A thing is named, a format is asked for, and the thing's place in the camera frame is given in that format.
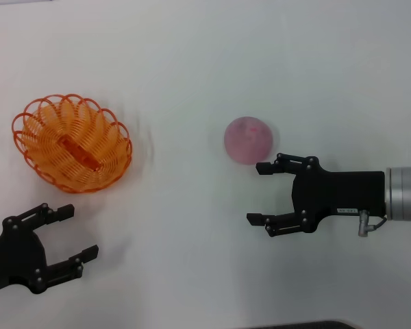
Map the right gripper cable with connector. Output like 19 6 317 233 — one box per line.
358 209 388 238

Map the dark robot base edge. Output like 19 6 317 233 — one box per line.
249 320 356 329

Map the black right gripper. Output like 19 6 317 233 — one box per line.
246 152 387 239

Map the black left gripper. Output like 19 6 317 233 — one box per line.
0 202 99 296

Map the orange woven plastic basket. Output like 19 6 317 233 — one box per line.
11 93 134 195

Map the pink peach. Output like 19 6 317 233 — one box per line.
223 116 274 166

